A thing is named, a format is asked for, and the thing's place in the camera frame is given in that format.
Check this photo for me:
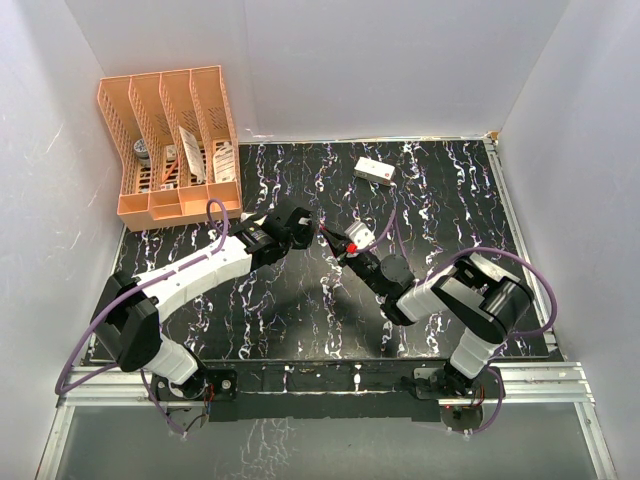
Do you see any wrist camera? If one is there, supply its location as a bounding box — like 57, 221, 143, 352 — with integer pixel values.
240, 212, 267, 226
345, 221, 376, 249

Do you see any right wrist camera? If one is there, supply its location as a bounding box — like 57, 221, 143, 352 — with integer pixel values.
345, 221, 376, 249

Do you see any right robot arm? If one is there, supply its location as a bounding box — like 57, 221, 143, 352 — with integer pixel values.
320, 227, 534, 397

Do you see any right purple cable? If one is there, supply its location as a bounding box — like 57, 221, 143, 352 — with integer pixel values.
372, 204, 559, 436

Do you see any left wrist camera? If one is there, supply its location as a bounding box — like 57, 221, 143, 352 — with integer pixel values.
240, 212, 267, 226

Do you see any white packet in organizer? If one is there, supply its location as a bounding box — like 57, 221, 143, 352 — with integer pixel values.
179, 127, 206, 183

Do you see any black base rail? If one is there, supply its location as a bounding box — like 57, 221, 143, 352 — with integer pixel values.
151, 359, 505, 423

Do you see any round tin in organizer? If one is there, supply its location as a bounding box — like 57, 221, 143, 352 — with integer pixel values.
133, 138, 150, 161

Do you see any orange plastic file organizer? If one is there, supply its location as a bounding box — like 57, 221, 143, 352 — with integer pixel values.
97, 66, 243, 232

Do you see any aluminium frame rail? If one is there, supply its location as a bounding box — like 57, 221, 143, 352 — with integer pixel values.
37, 364, 619, 480

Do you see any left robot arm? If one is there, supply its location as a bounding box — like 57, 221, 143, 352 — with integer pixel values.
94, 199, 315, 399

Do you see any white cardboard box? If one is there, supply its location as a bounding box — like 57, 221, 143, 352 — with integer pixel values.
354, 157, 395, 186

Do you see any white pouch in organizer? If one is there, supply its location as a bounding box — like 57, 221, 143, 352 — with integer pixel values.
212, 142, 236, 183

